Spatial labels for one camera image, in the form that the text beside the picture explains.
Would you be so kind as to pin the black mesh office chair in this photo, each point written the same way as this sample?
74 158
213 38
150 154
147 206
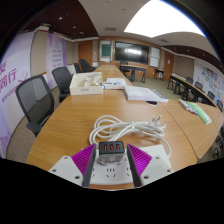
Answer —
33 96
62 80

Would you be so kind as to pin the long wooden side table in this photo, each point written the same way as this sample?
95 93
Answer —
186 86

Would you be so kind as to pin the thick white book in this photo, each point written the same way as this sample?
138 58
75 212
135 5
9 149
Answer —
140 93

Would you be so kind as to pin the blue marker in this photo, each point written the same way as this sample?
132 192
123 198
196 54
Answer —
194 113

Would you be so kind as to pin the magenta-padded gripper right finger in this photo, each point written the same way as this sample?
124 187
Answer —
156 168

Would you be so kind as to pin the colourful wall poster display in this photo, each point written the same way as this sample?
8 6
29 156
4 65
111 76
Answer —
210 78

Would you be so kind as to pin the wide purple wall banner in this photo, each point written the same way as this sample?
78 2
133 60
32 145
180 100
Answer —
13 73

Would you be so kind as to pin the white papers with blue packet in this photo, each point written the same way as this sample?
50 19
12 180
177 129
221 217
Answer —
115 82

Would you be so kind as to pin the dark lectern desk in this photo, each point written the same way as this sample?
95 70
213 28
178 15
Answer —
133 69

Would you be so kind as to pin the small dark side desk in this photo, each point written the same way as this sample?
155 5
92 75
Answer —
159 71

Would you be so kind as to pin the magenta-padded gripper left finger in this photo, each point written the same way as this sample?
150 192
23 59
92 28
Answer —
68 168

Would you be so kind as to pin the white whiteboard eraser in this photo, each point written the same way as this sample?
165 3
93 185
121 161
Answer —
184 104

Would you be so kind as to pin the group of black office chairs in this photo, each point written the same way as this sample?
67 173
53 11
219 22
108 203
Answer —
83 65

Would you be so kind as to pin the green booklet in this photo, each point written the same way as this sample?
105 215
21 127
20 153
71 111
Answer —
200 112

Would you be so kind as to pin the large bright ceiling light panel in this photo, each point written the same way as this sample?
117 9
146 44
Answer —
160 18

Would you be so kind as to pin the large black wall screen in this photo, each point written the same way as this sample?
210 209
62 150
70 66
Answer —
131 52

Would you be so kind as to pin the row of black chairs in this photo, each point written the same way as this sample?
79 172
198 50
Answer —
210 95

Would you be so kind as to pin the plain white whiteboard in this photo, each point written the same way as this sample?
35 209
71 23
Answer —
155 56

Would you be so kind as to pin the black charger with orange ports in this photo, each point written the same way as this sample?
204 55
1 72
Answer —
111 148

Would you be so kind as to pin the brown wooden door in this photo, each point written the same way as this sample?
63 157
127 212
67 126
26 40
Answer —
169 65
85 51

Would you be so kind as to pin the white open cardboard box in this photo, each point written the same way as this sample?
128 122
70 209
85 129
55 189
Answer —
85 90

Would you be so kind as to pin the whiteboard with green sheet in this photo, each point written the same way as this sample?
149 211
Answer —
106 50

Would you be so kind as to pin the narrow purple wall banner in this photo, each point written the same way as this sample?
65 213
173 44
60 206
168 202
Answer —
56 55

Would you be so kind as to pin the white power strip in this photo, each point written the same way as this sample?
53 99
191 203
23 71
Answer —
111 175

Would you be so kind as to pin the red marker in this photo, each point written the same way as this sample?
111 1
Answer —
191 111

